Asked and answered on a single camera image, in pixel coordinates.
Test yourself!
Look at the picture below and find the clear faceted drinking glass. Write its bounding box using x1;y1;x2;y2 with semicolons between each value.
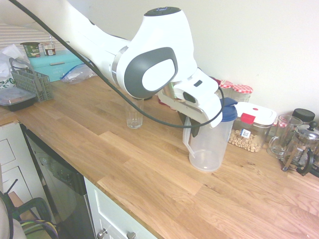
126;98;145;129

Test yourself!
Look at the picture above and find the black lid glass jar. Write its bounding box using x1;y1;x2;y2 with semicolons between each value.
291;108;316;125

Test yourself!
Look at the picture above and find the green oat cup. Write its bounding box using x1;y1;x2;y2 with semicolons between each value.
20;41;41;58

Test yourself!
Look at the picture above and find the black dishwasher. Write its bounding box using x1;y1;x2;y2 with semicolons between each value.
21;124;97;239

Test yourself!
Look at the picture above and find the clear pitcher with blue lid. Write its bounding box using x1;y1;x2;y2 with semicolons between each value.
182;98;239;172

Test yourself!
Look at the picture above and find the white window blind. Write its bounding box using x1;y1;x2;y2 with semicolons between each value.
0;23;67;53

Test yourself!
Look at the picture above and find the grey plastic cutlery basket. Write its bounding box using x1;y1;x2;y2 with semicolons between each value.
9;57;54;103

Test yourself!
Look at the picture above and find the glass french press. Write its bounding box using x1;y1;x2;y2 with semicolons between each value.
282;120;319;176

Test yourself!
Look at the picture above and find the black plastic food container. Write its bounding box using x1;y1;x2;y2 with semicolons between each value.
0;89;38;112

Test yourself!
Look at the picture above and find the white plastic shopping bag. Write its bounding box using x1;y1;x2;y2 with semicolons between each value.
0;44;32;90

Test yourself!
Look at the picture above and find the clear zip bag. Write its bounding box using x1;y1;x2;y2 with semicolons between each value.
59;62;99;85

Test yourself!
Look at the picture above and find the green chair with cables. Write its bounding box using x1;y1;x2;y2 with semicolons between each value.
0;178;60;239

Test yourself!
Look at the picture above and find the white drawer unit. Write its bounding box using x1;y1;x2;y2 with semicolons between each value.
0;121;49;212

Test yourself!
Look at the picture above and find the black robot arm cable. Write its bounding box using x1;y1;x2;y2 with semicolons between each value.
8;0;226;127

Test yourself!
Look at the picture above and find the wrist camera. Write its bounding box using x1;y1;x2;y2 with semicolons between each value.
174;83;226;120

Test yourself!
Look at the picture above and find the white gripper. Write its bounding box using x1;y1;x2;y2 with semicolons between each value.
159;94;218;138

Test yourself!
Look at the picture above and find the white cabinet drawer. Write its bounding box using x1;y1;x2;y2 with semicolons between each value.
83;176;160;239

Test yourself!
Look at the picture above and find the teal metal bread box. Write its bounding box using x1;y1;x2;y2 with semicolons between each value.
27;49;93;83

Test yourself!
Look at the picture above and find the clear glass mug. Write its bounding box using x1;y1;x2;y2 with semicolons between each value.
267;115;304;160

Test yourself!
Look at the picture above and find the red gingham lid jar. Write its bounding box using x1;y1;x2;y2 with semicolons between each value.
231;84;254;104
218;80;234;98

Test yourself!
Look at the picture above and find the clear container with white lid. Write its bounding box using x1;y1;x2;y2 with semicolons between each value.
228;102;278;153

